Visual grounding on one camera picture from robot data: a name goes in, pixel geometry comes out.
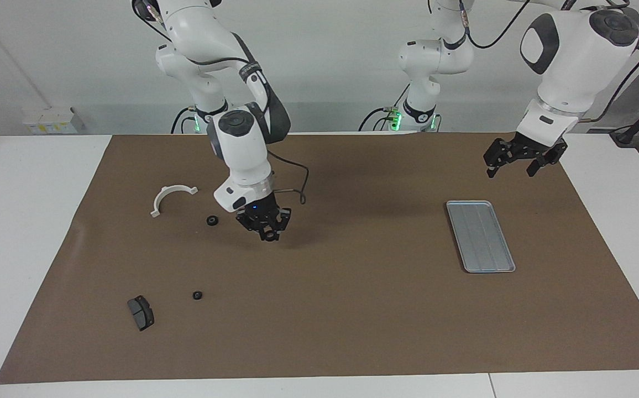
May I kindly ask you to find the brown table mat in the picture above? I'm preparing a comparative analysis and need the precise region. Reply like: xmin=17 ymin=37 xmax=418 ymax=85
xmin=0 ymin=133 xmax=639 ymax=385

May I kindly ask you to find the black base cable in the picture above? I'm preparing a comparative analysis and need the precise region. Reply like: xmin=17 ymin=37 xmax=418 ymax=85
xmin=170 ymin=107 xmax=198 ymax=134
xmin=358 ymin=107 xmax=395 ymax=132

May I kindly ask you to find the white curved plastic bracket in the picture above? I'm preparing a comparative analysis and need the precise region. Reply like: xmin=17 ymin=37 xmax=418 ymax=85
xmin=150 ymin=185 xmax=199 ymax=218

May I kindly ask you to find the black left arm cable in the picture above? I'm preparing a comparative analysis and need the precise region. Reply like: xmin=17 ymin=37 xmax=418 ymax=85
xmin=458 ymin=0 xmax=639 ymax=123

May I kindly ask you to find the silver metal tray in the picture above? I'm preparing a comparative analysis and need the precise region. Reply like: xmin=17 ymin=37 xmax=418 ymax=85
xmin=446 ymin=200 xmax=517 ymax=274

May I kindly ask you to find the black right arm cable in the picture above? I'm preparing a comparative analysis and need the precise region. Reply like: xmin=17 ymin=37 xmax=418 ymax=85
xmin=132 ymin=0 xmax=310 ymax=206

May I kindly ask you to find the white power strip box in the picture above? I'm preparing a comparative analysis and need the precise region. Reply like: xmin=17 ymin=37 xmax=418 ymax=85
xmin=23 ymin=107 xmax=86 ymax=135

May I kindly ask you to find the short grey brake pad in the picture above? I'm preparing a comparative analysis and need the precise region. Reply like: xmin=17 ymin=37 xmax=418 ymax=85
xmin=127 ymin=295 xmax=155 ymax=332

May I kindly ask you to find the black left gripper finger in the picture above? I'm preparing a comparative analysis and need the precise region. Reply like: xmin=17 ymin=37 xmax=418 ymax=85
xmin=527 ymin=155 xmax=552 ymax=177
xmin=484 ymin=150 xmax=505 ymax=179

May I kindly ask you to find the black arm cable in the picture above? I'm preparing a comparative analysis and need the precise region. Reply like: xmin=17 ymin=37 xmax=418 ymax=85
xmin=458 ymin=0 xmax=639 ymax=123
xmin=132 ymin=0 xmax=310 ymax=206

